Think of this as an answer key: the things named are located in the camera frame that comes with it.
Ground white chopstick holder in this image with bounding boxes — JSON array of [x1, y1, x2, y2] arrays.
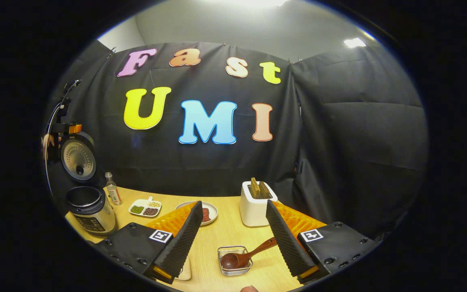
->
[[239, 181, 278, 227]]

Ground dark grey rice cooker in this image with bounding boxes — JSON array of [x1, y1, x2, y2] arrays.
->
[[60, 131, 117, 237]]

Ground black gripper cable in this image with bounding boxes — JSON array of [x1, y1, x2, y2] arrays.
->
[[44, 80, 81, 196]]

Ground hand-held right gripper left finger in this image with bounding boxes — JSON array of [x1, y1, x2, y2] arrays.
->
[[92, 200, 204, 284]]

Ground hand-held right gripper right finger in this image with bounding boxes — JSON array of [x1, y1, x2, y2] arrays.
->
[[265, 200, 378, 284]]

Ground large ceiling light panel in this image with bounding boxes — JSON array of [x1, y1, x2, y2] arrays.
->
[[216, 0, 291, 8]]

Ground black backdrop cloth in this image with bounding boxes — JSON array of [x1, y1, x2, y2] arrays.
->
[[45, 41, 428, 240]]

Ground small square glass bowl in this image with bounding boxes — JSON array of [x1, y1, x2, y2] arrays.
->
[[217, 245, 254, 277]]

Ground brown wooden spoon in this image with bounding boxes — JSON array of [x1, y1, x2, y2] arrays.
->
[[220, 237, 278, 271]]

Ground small clear glass bottle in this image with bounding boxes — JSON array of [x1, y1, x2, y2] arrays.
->
[[104, 172, 123, 206]]

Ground white divided bean dish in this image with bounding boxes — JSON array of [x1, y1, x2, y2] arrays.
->
[[128, 196, 163, 218]]

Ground small ceiling light panel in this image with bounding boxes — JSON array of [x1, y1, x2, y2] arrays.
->
[[343, 37, 367, 49]]

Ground round white plate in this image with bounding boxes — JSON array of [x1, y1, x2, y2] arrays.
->
[[174, 200, 219, 226]]

